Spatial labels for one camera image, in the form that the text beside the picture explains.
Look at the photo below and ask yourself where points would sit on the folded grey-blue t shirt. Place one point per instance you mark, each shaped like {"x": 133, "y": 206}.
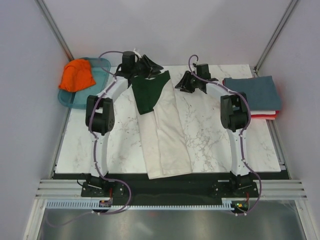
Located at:
{"x": 261, "y": 92}

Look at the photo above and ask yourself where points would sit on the aluminium frame post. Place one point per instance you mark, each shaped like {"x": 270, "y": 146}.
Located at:
{"x": 275, "y": 35}
{"x": 54, "y": 28}

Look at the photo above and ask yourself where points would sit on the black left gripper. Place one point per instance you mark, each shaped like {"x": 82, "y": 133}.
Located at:
{"x": 154, "y": 72}

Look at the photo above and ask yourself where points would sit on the white slotted cable duct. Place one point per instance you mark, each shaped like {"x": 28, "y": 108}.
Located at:
{"x": 96, "y": 204}

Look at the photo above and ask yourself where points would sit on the folded red t shirt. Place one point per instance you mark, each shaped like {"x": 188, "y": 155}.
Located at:
{"x": 239, "y": 102}

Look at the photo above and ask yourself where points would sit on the left aluminium frame post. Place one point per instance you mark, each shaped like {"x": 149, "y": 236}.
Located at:
{"x": 54, "y": 28}

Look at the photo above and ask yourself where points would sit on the folded white t shirt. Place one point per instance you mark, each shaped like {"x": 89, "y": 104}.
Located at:
{"x": 263, "y": 113}

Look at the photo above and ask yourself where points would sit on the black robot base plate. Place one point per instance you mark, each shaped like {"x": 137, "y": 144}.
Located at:
{"x": 194, "y": 188}

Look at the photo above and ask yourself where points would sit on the teal plastic bin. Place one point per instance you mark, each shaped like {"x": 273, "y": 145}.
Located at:
{"x": 78, "y": 100}

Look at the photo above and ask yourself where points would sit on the white and green t shirt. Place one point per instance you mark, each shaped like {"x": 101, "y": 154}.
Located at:
{"x": 162, "y": 138}

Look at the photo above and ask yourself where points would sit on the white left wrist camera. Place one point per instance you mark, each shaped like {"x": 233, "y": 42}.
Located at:
{"x": 137, "y": 53}

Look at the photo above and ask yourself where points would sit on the orange crumpled t shirt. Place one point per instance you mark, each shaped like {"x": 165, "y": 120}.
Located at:
{"x": 77, "y": 76}

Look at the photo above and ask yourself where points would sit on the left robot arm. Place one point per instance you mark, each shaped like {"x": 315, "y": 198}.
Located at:
{"x": 100, "y": 114}

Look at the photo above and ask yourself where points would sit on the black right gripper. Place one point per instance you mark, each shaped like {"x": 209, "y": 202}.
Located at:
{"x": 185, "y": 87}

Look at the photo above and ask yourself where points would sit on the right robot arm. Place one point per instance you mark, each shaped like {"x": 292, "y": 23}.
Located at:
{"x": 240, "y": 174}

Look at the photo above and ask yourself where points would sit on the right aluminium frame post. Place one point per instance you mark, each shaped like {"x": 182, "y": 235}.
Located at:
{"x": 275, "y": 35}

